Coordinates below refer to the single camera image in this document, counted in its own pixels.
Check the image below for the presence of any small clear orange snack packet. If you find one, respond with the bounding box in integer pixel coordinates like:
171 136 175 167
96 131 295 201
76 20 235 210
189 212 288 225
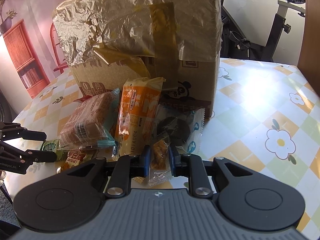
148 132 171 187

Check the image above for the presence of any chocolate cake white-blue packet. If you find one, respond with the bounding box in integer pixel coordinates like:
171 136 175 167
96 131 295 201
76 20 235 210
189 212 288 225
152 105 205 154

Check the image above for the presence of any orange whole-wheat bread packet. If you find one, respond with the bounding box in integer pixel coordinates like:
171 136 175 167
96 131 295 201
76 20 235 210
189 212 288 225
116 77 165 156

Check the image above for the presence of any small green snack packet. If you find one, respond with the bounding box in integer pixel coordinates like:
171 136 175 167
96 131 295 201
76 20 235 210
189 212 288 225
41 139 63 161

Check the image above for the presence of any red spicy snack packet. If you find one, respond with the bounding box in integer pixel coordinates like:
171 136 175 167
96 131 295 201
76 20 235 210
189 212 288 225
60 150 94 172

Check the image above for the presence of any brown toast bread packet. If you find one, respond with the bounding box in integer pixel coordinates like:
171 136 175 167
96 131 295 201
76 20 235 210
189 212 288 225
59 88 120 151

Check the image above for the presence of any floral checkered tablecloth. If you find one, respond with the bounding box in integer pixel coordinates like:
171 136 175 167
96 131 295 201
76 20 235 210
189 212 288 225
4 59 319 239

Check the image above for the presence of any black exercise bike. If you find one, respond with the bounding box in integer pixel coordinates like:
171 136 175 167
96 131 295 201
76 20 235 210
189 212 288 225
224 0 305 66

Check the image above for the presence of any plastic-lined cardboard box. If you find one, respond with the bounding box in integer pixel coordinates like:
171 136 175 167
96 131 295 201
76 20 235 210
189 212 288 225
53 0 222 118

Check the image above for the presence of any wooden headboard panel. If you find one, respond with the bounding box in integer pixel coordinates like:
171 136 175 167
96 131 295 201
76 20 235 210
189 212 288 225
298 0 320 94

